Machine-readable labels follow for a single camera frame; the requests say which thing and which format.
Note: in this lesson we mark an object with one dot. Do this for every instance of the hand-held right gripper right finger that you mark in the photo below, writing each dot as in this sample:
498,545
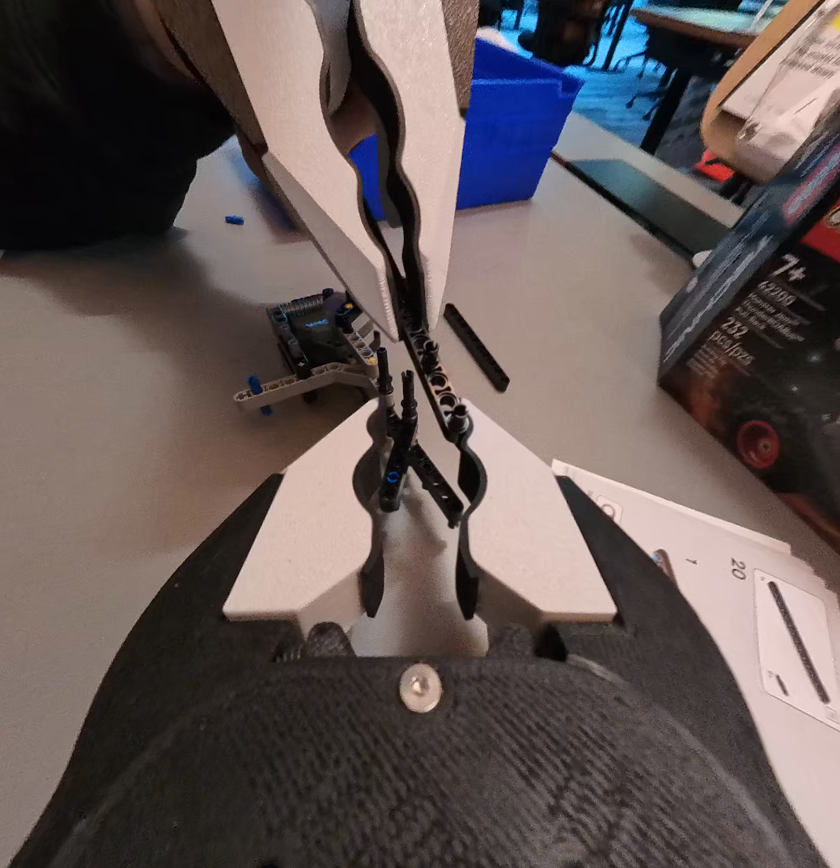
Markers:
535,542

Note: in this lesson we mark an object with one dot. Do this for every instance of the person's black clothing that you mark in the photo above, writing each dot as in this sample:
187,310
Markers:
74,122

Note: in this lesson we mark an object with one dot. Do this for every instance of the small white object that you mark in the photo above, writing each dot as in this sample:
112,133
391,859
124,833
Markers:
701,260

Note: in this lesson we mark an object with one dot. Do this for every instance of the blue plastic bin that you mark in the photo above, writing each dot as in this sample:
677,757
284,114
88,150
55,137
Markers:
515,135

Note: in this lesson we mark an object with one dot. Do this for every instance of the person's left hand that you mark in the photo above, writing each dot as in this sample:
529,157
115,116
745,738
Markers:
355,125

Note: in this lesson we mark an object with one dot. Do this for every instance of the background table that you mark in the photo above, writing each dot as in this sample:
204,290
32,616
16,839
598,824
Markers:
705,19

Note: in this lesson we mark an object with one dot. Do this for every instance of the brown cardboard box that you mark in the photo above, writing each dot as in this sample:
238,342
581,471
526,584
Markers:
722,122

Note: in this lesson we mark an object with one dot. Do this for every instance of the black flat slab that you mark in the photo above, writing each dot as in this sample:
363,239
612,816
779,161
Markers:
650,196

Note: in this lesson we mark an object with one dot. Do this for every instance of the orange red object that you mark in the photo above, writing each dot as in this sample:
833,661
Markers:
713,168

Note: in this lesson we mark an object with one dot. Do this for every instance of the black office chair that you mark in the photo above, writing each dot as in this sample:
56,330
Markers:
569,27

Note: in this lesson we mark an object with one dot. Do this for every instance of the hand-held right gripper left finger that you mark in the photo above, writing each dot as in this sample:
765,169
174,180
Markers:
298,542

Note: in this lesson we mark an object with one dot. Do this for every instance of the white paper packet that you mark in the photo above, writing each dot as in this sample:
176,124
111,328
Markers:
800,61

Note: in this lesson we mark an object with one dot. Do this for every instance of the grey toy brick assembly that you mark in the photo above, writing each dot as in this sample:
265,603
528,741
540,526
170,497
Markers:
311,332

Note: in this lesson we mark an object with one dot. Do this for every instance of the dark toy set box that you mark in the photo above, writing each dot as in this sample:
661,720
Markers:
752,339

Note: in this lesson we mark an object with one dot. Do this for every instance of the white instruction booklet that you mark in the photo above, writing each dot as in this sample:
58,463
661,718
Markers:
705,536

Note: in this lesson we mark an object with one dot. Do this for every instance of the short black beam with pins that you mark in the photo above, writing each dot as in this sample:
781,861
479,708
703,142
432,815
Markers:
433,485

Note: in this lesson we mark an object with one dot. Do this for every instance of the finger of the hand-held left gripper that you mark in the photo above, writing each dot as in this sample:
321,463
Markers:
291,135
420,102

